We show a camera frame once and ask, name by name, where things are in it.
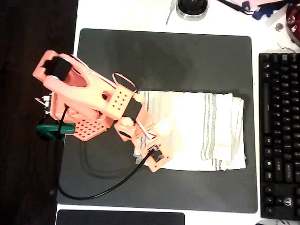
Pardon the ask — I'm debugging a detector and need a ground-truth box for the white striped towel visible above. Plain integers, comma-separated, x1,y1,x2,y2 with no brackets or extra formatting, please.
133,90,247,172

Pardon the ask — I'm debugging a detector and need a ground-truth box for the dark grey desk mat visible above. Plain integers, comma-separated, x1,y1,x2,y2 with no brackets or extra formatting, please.
57,28,258,214

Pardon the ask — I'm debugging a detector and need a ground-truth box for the black tablet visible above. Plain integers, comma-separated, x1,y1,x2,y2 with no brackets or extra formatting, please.
55,210,186,225

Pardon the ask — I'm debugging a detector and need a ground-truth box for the green table clamp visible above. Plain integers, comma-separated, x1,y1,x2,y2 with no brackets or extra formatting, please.
36,123,76,142

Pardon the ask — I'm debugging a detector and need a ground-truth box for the black keyboard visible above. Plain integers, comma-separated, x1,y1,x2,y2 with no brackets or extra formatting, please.
258,52,300,221

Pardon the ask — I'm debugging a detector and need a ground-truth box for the round black silver-rimmed object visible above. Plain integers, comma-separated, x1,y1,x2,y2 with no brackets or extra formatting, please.
175,0,210,22

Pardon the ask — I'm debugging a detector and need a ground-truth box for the white black patterned object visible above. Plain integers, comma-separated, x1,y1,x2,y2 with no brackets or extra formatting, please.
254,219,293,225

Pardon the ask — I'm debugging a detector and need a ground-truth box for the large blue plastic piece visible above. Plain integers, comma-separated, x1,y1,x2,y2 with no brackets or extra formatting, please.
252,5,273,21

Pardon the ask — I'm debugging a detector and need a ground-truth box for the pink paper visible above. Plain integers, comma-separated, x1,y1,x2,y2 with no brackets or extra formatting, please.
232,0,289,7

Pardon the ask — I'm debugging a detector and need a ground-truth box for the dark red bowl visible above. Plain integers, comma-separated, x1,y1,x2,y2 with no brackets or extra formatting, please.
285,3,300,49

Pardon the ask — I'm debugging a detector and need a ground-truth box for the orange camera mount with board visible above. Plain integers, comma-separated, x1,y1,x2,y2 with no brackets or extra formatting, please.
139,135,173,174

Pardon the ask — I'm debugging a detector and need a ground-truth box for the black camera cable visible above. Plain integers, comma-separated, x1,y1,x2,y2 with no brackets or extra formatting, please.
57,105,157,200

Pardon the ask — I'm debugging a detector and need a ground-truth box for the thin black cable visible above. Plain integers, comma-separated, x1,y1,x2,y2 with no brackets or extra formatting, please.
217,0,254,15

